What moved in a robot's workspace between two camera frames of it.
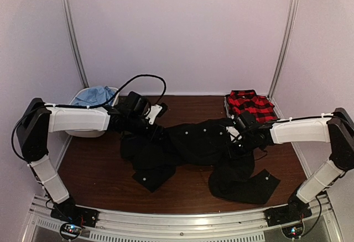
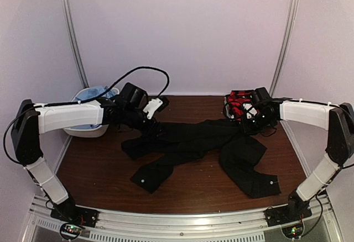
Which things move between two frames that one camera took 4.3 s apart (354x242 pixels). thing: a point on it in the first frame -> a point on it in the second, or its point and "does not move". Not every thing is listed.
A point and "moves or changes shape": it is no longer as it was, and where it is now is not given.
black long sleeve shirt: x=215 y=142 moves or changes shape
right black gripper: x=229 y=147 -> x=246 y=129
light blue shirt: x=95 y=95 does not move
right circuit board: x=293 y=231 does not move
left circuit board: x=69 y=230 does not move
